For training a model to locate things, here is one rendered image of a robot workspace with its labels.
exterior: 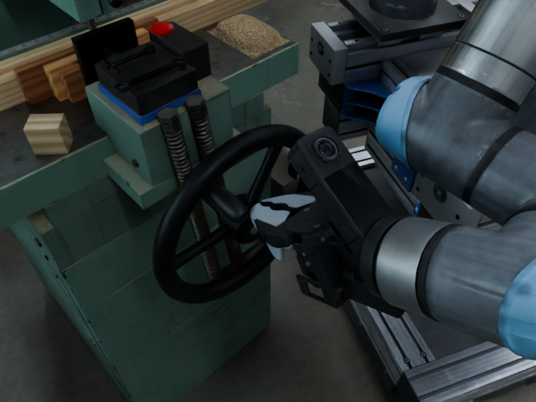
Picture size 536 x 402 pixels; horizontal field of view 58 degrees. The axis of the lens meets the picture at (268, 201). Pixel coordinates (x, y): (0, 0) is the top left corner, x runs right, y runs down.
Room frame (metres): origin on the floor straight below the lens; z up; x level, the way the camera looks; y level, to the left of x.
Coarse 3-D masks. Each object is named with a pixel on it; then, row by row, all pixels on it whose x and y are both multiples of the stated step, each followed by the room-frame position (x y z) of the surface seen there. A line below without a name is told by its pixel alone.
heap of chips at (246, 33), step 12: (228, 24) 0.78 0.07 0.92; (240, 24) 0.77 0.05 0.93; (252, 24) 0.77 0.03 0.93; (264, 24) 0.78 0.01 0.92; (216, 36) 0.78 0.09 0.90; (228, 36) 0.76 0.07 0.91; (240, 36) 0.75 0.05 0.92; (252, 36) 0.74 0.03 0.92; (264, 36) 0.75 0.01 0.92; (276, 36) 0.76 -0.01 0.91; (240, 48) 0.73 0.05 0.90; (252, 48) 0.72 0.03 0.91; (264, 48) 0.73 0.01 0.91
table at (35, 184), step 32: (192, 32) 0.80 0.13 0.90; (224, 64) 0.69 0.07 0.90; (256, 64) 0.69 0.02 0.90; (288, 64) 0.74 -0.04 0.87; (0, 128) 0.52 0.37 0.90; (96, 128) 0.52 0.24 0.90; (0, 160) 0.46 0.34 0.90; (32, 160) 0.46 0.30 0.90; (64, 160) 0.46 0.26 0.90; (96, 160) 0.49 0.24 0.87; (0, 192) 0.41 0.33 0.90; (32, 192) 0.43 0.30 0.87; (64, 192) 0.45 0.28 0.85; (128, 192) 0.45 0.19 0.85; (160, 192) 0.44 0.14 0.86; (0, 224) 0.39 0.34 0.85
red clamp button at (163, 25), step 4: (156, 24) 0.58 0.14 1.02; (160, 24) 0.58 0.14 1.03; (164, 24) 0.58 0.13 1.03; (168, 24) 0.58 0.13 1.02; (172, 24) 0.58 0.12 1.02; (152, 28) 0.57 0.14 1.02; (156, 28) 0.57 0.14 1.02; (160, 28) 0.57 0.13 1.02; (164, 28) 0.57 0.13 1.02; (168, 28) 0.57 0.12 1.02; (172, 28) 0.57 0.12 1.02; (152, 32) 0.56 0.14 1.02; (156, 32) 0.56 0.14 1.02; (160, 32) 0.56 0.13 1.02; (164, 32) 0.56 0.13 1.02; (168, 32) 0.56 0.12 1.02; (160, 36) 0.57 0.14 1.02; (164, 36) 0.57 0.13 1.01
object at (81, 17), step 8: (56, 0) 0.67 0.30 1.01; (64, 0) 0.65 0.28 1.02; (72, 0) 0.63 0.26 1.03; (80, 0) 0.63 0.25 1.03; (88, 0) 0.64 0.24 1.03; (96, 0) 0.65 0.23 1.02; (104, 0) 0.66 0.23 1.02; (64, 8) 0.66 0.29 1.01; (72, 8) 0.64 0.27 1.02; (80, 8) 0.63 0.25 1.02; (88, 8) 0.64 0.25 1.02; (96, 8) 0.64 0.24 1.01; (104, 8) 0.65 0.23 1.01; (112, 8) 0.66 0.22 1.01; (120, 8) 0.67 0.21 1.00; (72, 16) 0.64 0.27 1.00; (80, 16) 0.63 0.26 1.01; (88, 16) 0.63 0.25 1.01; (96, 16) 0.64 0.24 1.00
